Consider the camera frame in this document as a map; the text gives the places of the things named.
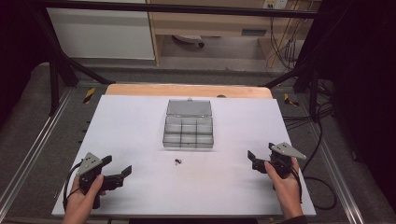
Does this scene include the bundle of hanging cables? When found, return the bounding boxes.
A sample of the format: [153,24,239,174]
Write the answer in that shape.
[269,17,307,73]

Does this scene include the white chair base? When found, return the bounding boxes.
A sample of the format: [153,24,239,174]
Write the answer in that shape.
[172,34,205,49]

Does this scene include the yellow black tape strip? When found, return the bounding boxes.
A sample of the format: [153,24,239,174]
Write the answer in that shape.
[82,87,96,105]
[283,92,301,107]

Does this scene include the clear plastic compartment box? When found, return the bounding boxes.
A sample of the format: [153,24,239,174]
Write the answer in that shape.
[162,98,215,149]

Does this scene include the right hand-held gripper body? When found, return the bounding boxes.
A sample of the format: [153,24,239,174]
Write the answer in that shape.
[251,142,307,182]

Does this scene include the white cabinet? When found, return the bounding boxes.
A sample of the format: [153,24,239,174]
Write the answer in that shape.
[46,7,156,61]

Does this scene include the dark curtain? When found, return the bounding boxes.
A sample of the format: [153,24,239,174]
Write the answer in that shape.
[0,0,50,127]
[306,0,396,214]

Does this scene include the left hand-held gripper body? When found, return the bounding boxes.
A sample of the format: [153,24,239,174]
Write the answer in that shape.
[76,152,125,210]

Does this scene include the aluminium rail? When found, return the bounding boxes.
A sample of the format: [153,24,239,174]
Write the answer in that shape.
[306,122,366,224]
[0,88,77,213]

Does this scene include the person's left hand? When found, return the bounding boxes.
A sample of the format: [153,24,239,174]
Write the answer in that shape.
[62,174,107,224]

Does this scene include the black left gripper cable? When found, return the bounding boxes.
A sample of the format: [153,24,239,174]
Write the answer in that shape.
[63,161,84,213]

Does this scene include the person's right hand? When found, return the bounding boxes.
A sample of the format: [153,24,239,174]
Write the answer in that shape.
[263,158,304,220]

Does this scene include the black metal frame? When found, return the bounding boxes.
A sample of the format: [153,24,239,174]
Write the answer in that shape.
[31,0,354,123]

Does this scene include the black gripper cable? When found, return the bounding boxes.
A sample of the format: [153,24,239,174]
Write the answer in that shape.
[290,102,338,211]
[63,161,84,213]

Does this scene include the white wall outlet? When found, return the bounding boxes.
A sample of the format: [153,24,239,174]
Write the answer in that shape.
[262,0,290,10]

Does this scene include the white board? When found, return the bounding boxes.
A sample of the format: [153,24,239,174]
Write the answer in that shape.
[51,94,317,218]

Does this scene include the light wooden desk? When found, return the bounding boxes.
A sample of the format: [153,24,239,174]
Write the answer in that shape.
[146,0,322,68]

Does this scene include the black floor cables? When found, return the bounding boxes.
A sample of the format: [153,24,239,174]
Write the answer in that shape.
[282,78,335,132]

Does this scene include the wooden table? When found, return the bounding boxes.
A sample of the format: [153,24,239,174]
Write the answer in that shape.
[105,83,274,100]

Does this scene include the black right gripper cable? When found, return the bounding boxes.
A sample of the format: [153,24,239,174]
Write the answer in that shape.
[290,102,338,211]

